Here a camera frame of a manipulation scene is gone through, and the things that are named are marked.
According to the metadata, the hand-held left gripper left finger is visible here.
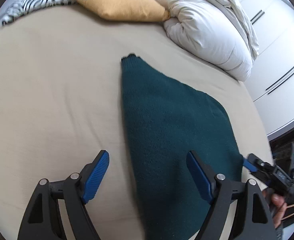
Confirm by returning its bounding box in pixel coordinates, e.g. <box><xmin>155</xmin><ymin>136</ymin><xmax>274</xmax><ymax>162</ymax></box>
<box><xmin>17</xmin><ymin>150</ymin><xmax>110</xmax><ymax>240</ymax></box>

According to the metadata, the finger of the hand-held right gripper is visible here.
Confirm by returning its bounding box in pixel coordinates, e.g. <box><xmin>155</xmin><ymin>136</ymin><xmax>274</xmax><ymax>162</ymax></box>
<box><xmin>242</xmin><ymin>153</ymin><xmax>275</xmax><ymax>182</ymax></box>

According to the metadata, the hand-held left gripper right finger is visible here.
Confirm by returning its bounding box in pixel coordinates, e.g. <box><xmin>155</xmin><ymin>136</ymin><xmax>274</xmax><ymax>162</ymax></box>
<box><xmin>186</xmin><ymin>151</ymin><xmax>279</xmax><ymax>240</ymax></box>

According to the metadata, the dark green knit sweater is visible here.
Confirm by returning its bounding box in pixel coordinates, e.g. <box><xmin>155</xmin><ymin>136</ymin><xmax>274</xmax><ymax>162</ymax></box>
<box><xmin>120</xmin><ymin>53</ymin><xmax>244</xmax><ymax>240</ymax></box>

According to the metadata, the person's right hand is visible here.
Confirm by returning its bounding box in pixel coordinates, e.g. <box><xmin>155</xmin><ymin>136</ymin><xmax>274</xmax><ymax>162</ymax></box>
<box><xmin>262</xmin><ymin>189</ymin><xmax>288</xmax><ymax>229</ymax></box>

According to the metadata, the beige bed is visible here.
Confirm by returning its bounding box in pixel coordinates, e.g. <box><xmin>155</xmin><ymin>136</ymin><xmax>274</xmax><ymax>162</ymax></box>
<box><xmin>0</xmin><ymin>2</ymin><xmax>275</xmax><ymax>240</ymax></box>

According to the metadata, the white wardrobe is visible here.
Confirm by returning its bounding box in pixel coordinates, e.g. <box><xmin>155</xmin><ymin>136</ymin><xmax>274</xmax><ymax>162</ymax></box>
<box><xmin>237</xmin><ymin>0</ymin><xmax>294</xmax><ymax>137</ymax></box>

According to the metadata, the white duvet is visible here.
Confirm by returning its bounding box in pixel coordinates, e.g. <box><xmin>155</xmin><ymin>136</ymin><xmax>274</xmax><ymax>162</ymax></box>
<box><xmin>150</xmin><ymin>0</ymin><xmax>260</xmax><ymax>82</ymax></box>

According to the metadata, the yellow pillow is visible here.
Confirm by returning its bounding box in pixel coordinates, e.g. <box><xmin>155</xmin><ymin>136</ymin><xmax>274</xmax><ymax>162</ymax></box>
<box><xmin>64</xmin><ymin>0</ymin><xmax>170</xmax><ymax>22</ymax></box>

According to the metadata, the zebra striped pillow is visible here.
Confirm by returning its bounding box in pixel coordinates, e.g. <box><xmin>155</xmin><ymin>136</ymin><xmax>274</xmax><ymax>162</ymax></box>
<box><xmin>1</xmin><ymin>0</ymin><xmax>77</xmax><ymax>26</ymax></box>

